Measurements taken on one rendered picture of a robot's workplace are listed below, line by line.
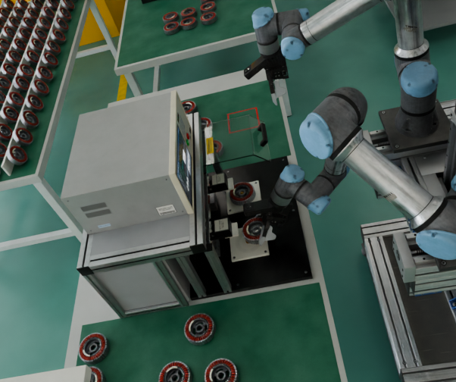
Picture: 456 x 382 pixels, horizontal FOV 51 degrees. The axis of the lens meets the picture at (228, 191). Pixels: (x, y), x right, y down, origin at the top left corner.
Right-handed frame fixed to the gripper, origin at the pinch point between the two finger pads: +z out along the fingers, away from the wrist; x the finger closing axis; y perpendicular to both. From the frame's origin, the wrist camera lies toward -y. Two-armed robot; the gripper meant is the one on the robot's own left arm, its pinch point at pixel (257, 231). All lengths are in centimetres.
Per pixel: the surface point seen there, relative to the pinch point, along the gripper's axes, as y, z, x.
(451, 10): 170, -23, 216
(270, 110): 16, 0, 81
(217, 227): -16.3, -1.3, -1.2
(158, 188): -43, -26, -9
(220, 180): -14.5, -2.4, 22.5
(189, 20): -21, 18, 190
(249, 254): -1.7, 6.4, -6.6
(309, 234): 21.2, -2.8, -0.5
